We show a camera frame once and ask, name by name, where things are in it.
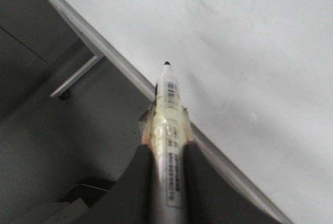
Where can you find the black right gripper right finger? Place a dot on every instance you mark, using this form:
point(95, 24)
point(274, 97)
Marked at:
point(210, 198)

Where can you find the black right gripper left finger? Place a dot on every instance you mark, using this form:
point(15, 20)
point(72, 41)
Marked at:
point(124, 201)

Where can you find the white taped whiteboard marker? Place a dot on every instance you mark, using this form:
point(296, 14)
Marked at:
point(164, 133)

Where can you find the grey pegboard panel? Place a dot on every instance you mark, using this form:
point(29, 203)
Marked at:
point(48, 145)

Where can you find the white whiteboard with aluminium frame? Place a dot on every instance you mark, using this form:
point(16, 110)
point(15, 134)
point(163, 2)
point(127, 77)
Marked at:
point(256, 76)

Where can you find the dark grey panel with handle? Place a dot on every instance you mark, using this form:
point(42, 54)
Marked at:
point(34, 40)

